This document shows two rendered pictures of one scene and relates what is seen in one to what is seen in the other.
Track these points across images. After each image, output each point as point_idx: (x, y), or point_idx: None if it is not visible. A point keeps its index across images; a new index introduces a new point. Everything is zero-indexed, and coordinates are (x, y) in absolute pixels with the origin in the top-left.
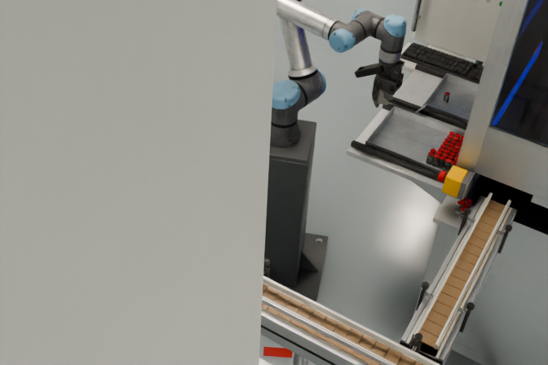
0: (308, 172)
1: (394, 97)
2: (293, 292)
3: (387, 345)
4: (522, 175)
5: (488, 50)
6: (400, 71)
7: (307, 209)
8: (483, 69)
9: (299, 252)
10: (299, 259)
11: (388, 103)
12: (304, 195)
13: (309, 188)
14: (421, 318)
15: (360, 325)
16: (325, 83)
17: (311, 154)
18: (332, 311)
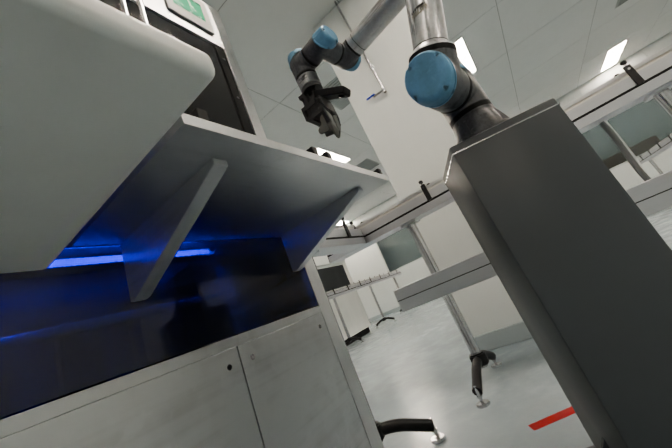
0: (470, 214)
1: (306, 150)
2: (406, 197)
3: (365, 224)
4: None
5: (255, 109)
6: (305, 105)
7: (562, 350)
8: (260, 122)
9: (563, 384)
10: (596, 435)
11: (326, 135)
12: (475, 235)
13: (530, 292)
14: (348, 225)
15: (375, 215)
16: (405, 87)
17: (466, 195)
18: (388, 207)
